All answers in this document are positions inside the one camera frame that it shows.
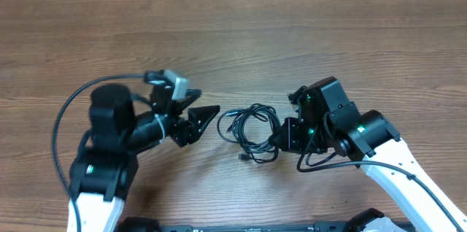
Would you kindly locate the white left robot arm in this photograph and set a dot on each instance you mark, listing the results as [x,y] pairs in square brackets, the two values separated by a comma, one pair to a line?
[122,126]

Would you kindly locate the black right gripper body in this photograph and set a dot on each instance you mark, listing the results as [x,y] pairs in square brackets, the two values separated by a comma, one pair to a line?
[298,135]

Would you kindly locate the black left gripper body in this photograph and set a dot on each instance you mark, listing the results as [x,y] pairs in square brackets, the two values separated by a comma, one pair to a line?
[177,128]

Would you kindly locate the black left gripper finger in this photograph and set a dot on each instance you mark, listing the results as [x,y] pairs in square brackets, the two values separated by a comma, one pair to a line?
[191,96]
[199,118]

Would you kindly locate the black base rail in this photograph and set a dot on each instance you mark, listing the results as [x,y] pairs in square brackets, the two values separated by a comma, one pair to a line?
[369,220]

